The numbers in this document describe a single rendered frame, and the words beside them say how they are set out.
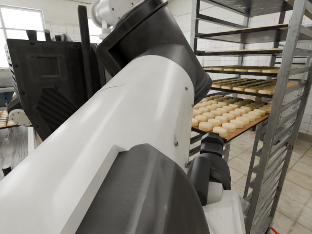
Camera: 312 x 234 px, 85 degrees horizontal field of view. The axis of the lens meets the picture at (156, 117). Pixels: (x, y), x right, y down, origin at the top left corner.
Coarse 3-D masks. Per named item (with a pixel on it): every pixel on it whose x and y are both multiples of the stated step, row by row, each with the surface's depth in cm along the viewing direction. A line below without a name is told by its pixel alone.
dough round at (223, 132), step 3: (213, 129) 60; (216, 129) 59; (219, 129) 59; (222, 129) 59; (225, 129) 59; (216, 132) 58; (219, 132) 57; (222, 132) 57; (225, 132) 57; (222, 135) 57; (225, 135) 58
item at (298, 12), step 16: (304, 0) 58; (288, 32) 63; (288, 48) 64; (288, 64) 65; (272, 112) 72; (272, 128) 73; (272, 144) 77; (256, 176) 83; (256, 192) 84; (256, 208) 88
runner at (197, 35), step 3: (195, 33) 92; (198, 33) 94; (201, 33) 95; (204, 33) 97; (195, 36) 93; (198, 36) 94; (207, 39) 100; (210, 39) 100; (213, 39) 100; (216, 39) 102; (231, 42) 116; (234, 42) 116; (237, 42) 118
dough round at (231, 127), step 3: (225, 123) 64; (228, 123) 64; (231, 123) 64; (222, 126) 63; (225, 126) 62; (228, 126) 62; (231, 126) 61; (234, 126) 61; (228, 129) 61; (231, 129) 61; (234, 129) 61
